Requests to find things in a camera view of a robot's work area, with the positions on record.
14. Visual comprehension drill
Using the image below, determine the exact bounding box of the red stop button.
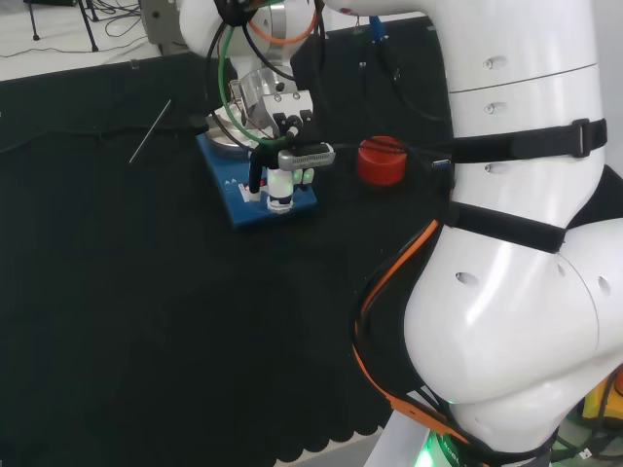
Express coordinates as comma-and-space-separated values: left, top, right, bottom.
357, 135, 408, 187

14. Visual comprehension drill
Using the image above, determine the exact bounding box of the orange cable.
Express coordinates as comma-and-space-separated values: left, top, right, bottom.
351, 218, 471, 447

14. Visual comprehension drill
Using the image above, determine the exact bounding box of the thin black floor cable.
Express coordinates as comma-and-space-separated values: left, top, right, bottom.
0, 34, 148, 59

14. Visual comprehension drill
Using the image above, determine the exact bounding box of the yellow box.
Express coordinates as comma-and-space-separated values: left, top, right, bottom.
580, 367, 623, 420

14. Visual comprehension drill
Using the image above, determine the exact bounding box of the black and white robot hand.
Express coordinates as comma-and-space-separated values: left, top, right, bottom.
246, 110, 318, 216

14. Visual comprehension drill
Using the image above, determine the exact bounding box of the heater with blue base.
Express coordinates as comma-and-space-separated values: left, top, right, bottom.
196, 107, 318, 230

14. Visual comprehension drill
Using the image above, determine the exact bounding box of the grey equipment box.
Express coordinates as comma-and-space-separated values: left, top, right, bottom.
138, 0, 190, 55

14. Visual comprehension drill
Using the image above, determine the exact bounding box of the black heater power cable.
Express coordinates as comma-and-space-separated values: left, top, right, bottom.
0, 114, 209, 156

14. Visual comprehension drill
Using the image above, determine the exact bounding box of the black tripod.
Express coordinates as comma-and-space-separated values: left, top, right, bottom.
22, 0, 101, 53

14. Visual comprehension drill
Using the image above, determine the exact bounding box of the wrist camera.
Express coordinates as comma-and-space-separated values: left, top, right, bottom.
275, 141, 338, 172

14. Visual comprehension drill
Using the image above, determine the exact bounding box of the glass rod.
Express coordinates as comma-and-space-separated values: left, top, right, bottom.
128, 98, 173, 164

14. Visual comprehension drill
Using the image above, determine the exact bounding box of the green cable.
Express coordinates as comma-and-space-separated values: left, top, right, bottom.
217, 0, 294, 148

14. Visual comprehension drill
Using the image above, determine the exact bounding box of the pale board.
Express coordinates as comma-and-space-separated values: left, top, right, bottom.
375, 406, 438, 467

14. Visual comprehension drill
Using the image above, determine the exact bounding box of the black bench cloth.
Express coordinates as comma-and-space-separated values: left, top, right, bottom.
0, 18, 461, 467

